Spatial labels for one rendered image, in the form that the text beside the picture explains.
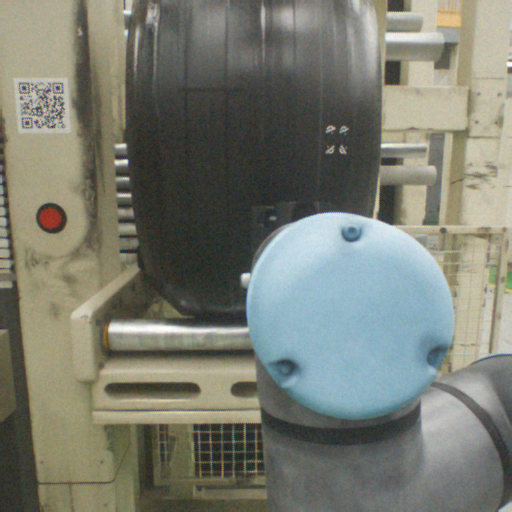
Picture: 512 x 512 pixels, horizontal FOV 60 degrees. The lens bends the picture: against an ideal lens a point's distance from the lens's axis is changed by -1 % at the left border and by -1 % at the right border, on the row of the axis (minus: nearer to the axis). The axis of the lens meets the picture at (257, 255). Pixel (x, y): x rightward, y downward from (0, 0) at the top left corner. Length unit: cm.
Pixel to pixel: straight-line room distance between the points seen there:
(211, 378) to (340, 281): 48
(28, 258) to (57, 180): 13
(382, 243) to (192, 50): 37
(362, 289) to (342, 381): 3
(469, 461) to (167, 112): 39
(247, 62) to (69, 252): 40
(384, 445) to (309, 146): 34
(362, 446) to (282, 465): 4
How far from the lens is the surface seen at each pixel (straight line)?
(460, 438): 26
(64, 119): 71
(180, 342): 63
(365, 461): 20
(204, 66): 49
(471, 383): 29
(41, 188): 73
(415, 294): 16
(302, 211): 32
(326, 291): 16
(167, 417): 66
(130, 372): 64
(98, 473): 86
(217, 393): 64
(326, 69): 49
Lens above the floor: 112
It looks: 10 degrees down
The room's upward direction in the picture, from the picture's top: straight up
